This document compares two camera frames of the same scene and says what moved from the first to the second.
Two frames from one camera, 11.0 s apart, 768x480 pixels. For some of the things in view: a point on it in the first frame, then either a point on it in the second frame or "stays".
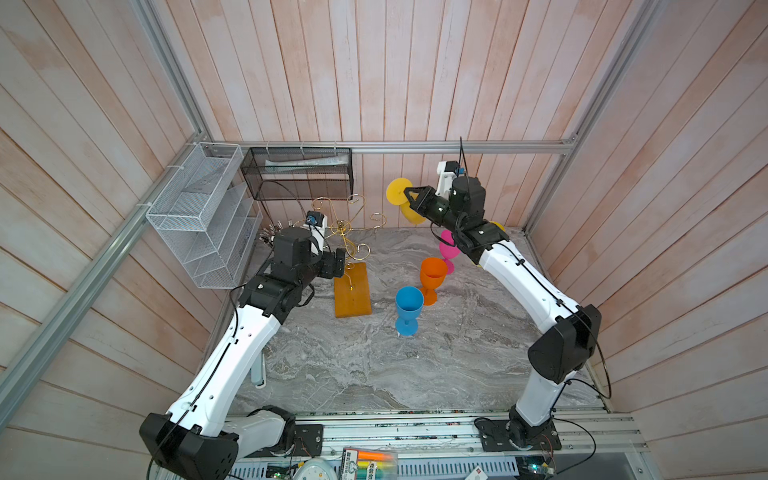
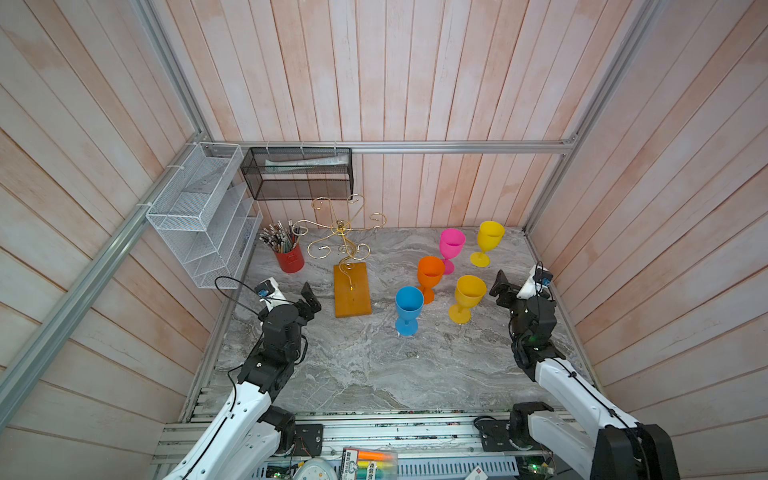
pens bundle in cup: [268, 233] stays
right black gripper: [420, 206] → [501, 286]
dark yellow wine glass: [396, 196] → [469, 292]
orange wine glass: [432, 273] stays
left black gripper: [329, 268] → [307, 313]
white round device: [316, 468] stays
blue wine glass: [409, 302] stays
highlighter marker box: [368, 465] stays
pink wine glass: [447, 250] stays
